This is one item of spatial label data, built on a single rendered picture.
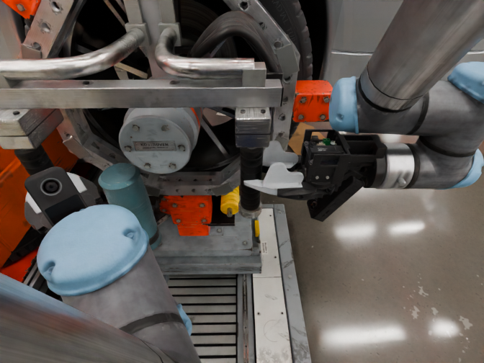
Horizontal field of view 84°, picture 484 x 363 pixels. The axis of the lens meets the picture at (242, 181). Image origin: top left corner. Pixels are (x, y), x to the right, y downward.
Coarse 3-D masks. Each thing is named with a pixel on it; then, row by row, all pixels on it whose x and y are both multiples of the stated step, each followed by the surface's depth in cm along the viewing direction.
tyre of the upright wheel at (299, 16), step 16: (272, 0) 52; (288, 0) 52; (272, 16) 54; (288, 16) 54; (304, 16) 56; (288, 32) 56; (304, 32) 56; (304, 48) 58; (304, 64) 61; (96, 128) 72; (112, 144) 75
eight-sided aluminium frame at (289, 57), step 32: (64, 0) 45; (224, 0) 45; (256, 0) 46; (32, 32) 48; (64, 32) 52; (288, 64) 52; (288, 96) 57; (64, 128) 62; (288, 128) 62; (96, 160) 68; (128, 160) 73; (160, 192) 76; (192, 192) 76; (224, 192) 76
